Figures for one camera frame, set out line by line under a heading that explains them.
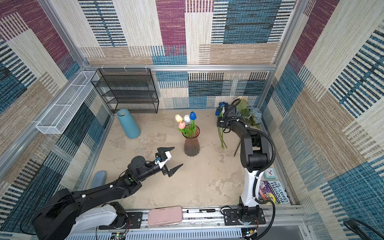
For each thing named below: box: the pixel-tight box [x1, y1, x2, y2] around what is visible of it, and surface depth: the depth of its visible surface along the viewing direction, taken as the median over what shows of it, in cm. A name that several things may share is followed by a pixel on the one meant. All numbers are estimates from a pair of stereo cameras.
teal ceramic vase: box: [116, 108, 141, 139], surface depth 95 cm
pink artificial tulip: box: [177, 121, 192, 138], surface depth 76 cm
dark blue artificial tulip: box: [189, 111, 197, 137], surface depth 81 cm
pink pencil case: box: [147, 206, 183, 227], surface depth 76 cm
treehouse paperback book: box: [258, 180, 290, 205], surface depth 81 cm
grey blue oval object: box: [90, 170, 107, 189], surface depth 87 cm
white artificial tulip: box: [183, 114, 191, 124], surface depth 79 cm
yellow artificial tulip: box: [175, 114, 183, 123], surface depth 77 cm
